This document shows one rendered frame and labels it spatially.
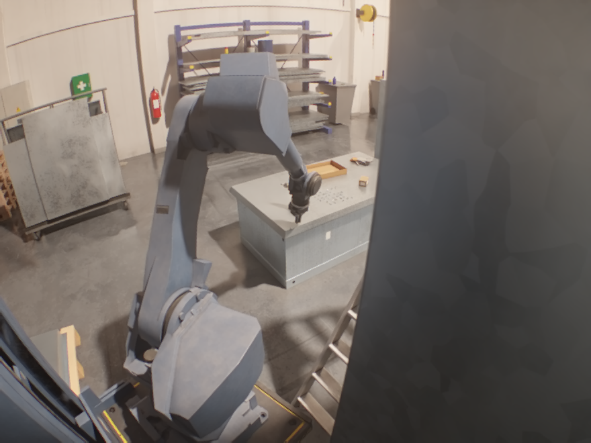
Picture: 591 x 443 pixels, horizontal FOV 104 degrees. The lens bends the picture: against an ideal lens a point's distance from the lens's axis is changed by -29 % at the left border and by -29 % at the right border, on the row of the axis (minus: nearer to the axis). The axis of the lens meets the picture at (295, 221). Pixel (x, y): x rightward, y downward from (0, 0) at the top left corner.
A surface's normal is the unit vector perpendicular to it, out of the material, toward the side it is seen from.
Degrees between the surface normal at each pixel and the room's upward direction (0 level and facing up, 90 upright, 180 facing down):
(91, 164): 78
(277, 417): 0
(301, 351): 0
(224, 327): 0
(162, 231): 58
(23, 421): 90
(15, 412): 90
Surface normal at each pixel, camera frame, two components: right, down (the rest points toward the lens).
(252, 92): -0.32, -0.03
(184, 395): -0.11, -0.68
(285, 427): 0.00, -0.85
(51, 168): 0.56, 0.25
